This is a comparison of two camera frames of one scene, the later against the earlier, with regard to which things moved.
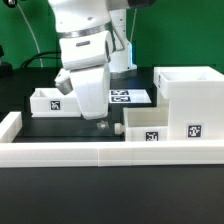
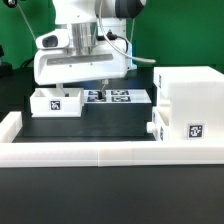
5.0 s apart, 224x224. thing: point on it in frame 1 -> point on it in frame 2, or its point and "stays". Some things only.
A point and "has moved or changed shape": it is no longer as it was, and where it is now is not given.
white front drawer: x=146 y=123 has moved or changed shape
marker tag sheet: x=128 y=96 stays
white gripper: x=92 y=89 -> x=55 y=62
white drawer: x=50 y=102 stays
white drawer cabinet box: x=195 y=101 stays
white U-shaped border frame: x=14 y=153 stays
